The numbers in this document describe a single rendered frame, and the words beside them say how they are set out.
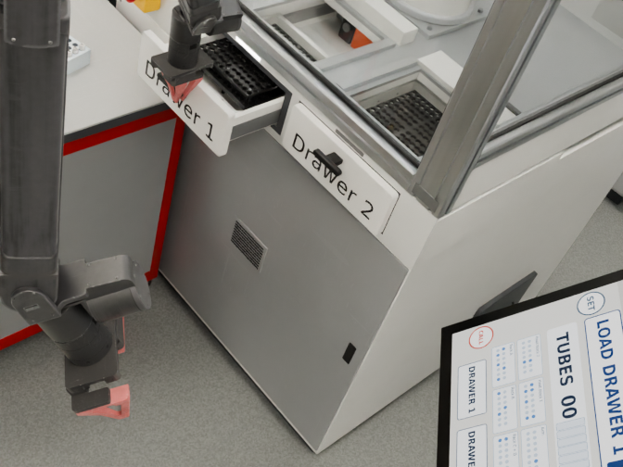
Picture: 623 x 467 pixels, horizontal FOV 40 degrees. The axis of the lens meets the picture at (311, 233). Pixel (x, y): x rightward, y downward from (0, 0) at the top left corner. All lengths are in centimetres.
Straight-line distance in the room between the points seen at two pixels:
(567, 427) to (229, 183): 111
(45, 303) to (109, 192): 111
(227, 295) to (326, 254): 46
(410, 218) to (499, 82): 35
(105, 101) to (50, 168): 108
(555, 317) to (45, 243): 72
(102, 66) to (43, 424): 89
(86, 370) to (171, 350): 135
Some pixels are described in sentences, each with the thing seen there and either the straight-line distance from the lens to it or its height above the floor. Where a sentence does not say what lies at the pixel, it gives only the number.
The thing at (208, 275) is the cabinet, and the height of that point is 25.
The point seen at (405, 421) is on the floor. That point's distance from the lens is 245.
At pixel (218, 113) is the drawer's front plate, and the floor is 91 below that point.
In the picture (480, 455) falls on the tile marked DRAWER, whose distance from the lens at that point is 120.
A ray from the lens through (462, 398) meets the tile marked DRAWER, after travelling 126.
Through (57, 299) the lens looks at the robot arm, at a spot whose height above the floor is 120.
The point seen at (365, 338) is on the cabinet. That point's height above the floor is 55.
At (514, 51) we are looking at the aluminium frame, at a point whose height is 131.
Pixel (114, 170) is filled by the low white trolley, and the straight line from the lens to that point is 198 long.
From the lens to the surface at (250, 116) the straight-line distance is 172.
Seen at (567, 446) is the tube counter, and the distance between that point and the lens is 115.
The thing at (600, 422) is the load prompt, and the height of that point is 114.
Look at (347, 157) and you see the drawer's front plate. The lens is 164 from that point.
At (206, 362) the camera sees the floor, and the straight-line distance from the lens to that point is 239.
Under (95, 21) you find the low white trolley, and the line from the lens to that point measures 211.
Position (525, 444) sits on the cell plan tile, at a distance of 117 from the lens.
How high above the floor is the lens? 196
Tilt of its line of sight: 45 degrees down
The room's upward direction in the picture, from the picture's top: 20 degrees clockwise
